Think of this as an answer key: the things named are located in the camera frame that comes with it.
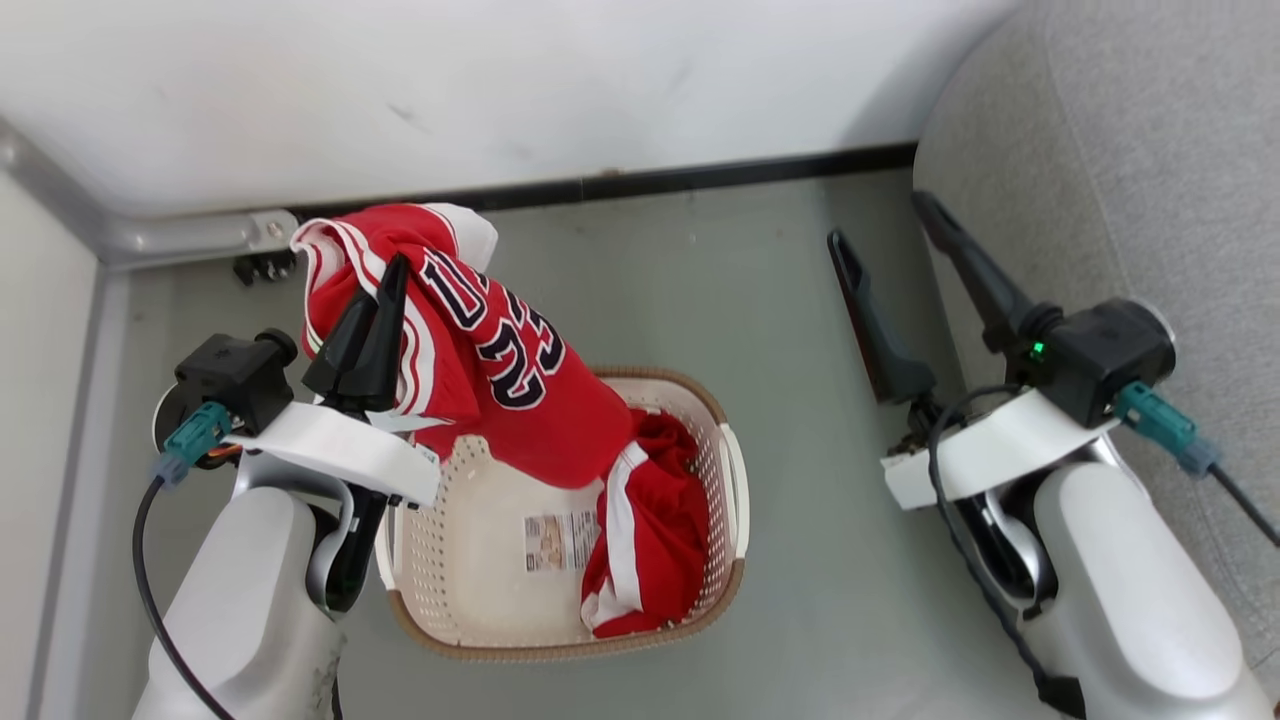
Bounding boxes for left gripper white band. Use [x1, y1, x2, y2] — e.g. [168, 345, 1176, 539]
[230, 252, 442, 508]

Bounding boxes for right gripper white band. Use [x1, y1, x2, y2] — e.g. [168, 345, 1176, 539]
[827, 189, 1121, 512]

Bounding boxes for red basketball jersey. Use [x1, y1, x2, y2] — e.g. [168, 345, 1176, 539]
[290, 203, 637, 490]

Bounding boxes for red basketball shorts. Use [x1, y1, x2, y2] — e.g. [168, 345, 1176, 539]
[579, 407, 712, 640]

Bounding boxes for cream perforated laundry basket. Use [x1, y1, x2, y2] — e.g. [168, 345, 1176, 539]
[374, 366, 751, 663]

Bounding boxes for black baseboard strip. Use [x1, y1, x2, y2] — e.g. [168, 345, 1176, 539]
[296, 143, 918, 221]

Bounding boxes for grey fabric sofa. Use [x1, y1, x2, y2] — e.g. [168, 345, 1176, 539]
[911, 0, 1280, 701]

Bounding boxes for paper label sticker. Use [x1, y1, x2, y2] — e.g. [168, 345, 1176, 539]
[523, 510, 602, 574]

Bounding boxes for black door hinge bracket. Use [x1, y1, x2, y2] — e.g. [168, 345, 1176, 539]
[233, 250, 299, 287]

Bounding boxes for teal left camera connector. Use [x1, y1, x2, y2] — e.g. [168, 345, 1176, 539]
[152, 401, 234, 488]

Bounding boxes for teal camera connector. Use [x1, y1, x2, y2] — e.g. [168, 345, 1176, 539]
[1112, 381, 1222, 477]
[152, 401, 234, 488]

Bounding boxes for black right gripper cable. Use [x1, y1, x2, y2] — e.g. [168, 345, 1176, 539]
[925, 384, 1088, 720]

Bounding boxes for teal right camera connector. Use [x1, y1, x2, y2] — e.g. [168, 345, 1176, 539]
[1112, 381, 1222, 477]

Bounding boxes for black left camera cable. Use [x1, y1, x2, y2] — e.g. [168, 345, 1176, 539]
[132, 475, 237, 720]

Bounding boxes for black camera cable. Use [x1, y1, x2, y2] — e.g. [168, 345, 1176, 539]
[1208, 463, 1280, 550]
[132, 475, 237, 720]

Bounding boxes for black right camera cable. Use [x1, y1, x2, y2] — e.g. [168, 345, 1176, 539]
[1208, 463, 1280, 550]

